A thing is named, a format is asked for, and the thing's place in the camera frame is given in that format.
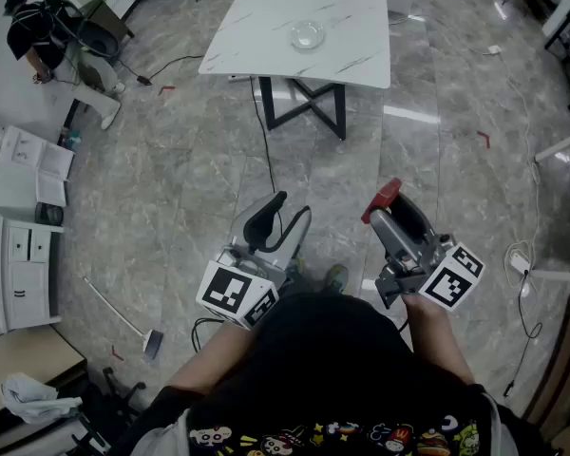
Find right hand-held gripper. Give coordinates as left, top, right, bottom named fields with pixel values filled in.
left=369, top=192, right=485, bottom=313

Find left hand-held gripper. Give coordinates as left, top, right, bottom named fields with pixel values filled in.
left=196, top=190, right=314, bottom=331

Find red object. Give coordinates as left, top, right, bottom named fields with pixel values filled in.
left=360, top=177, right=404, bottom=225

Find person's left forearm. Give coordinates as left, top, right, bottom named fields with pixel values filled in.
left=163, top=323, right=249, bottom=397

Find person's right forearm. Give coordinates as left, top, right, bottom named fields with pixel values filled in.
left=402, top=294, right=476, bottom=387

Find person's right shoe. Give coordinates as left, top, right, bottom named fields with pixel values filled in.
left=323, top=263, right=351, bottom=296

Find white power strip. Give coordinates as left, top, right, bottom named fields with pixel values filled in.
left=509, top=249, right=533, bottom=275

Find person's black printed shirt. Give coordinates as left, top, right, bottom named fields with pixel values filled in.
left=108, top=292, right=552, bottom=456

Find white marble table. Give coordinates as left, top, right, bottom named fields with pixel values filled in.
left=198, top=0, right=391, bottom=142

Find brown wooden shelf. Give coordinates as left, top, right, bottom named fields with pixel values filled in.
left=522, top=290, right=570, bottom=456

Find teal small bottles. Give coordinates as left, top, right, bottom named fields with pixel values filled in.
left=59, top=128, right=82, bottom=154

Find dark round jar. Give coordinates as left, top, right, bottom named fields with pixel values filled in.
left=34, top=201, right=66, bottom=227

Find black office chair base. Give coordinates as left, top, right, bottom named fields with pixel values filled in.
left=70, top=366, right=148, bottom=450

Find white drawer cabinet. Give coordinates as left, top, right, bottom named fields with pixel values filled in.
left=0, top=205, right=66, bottom=334

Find dark grey round bin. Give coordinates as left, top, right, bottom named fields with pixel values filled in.
left=78, top=16, right=123, bottom=59

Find brown wooden cabinet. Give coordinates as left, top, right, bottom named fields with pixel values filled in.
left=83, top=0, right=135, bottom=42

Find beige wooden desk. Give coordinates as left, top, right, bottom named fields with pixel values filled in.
left=0, top=324, right=87, bottom=422

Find crumpled white cloth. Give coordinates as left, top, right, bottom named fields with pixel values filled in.
left=0, top=372, right=84, bottom=425

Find white work table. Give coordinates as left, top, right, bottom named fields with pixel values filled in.
left=0, top=0, right=85, bottom=144

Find black table cable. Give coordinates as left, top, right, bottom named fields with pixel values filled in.
left=250, top=76, right=284, bottom=237

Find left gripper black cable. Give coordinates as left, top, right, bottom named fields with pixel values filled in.
left=191, top=317, right=224, bottom=353

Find thin black floor cable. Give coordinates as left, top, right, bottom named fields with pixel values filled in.
left=503, top=268, right=543, bottom=398

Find long white cable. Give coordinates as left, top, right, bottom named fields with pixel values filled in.
left=389, top=14, right=543, bottom=290

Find black cable with adapter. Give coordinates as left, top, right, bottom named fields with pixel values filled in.
left=118, top=54, right=205, bottom=86

